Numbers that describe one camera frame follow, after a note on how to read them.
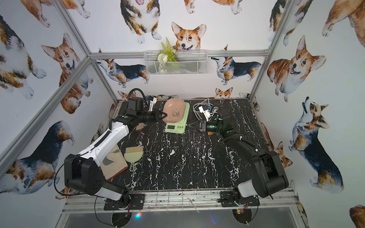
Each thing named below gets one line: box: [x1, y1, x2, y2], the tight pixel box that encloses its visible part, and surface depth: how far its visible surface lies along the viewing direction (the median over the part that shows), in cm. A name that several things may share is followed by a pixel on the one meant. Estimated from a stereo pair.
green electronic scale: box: [165, 101, 191, 134], surface depth 79 cm
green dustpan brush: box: [124, 145, 145, 172], surface depth 92 cm
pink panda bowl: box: [162, 97, 186, 124], surface depth 81 cm
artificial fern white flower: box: [156, 37, 178, 74], surface depth 85 cm
